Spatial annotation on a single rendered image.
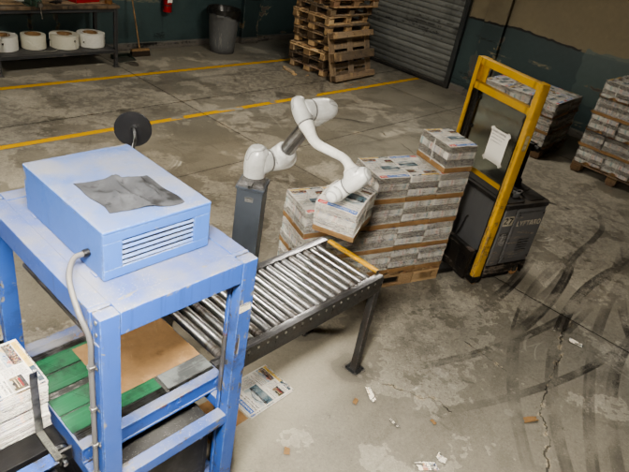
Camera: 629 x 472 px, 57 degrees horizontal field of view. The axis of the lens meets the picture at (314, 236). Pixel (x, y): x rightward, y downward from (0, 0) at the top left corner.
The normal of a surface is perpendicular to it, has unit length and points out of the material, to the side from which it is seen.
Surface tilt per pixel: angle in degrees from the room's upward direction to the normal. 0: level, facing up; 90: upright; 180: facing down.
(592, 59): 90
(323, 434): 0
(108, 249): 90
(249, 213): 90
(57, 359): 0
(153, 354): 0
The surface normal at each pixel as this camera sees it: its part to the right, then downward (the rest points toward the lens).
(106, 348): 0.71, 0.45
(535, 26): -0.69, 0.28
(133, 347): 0.16, -0.85
